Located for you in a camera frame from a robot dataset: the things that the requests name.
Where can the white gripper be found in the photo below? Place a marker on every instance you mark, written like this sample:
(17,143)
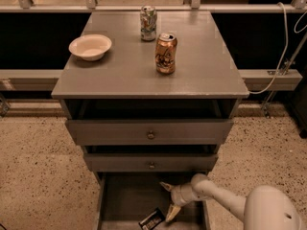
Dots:
(177,195)

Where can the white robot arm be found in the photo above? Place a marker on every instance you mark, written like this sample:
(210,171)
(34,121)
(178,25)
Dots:
(265,207)

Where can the round middle drawer knob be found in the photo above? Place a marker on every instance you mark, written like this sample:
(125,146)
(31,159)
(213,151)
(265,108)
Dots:
(152,165)

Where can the round drawer knob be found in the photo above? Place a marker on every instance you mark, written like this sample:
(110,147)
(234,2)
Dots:
(152,165)
(150,135)

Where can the grey open bottom drawer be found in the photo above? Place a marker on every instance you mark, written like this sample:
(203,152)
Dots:
(127,198)

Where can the round top drawer knob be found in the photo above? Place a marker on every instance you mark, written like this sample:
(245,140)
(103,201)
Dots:
(150,135)

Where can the grey middle drawer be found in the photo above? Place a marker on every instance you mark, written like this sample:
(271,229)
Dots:
(139,162)

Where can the grey wooden drawer cabinet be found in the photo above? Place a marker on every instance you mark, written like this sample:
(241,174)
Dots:
(205,85)

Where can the grey top drawer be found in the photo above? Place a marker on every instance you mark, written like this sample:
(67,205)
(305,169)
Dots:
(134,132)

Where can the metal stand leg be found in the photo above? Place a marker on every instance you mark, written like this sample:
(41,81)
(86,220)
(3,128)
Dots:
(282,72)

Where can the orange soda can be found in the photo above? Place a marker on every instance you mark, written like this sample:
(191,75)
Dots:
(165,53)

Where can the white bowl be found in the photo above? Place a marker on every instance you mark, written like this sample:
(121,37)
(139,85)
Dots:
(90,47)

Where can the green white soda can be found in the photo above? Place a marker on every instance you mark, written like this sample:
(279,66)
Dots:
(148,16)

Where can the metal railing frame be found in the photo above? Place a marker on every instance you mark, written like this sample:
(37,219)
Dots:
(94,76)

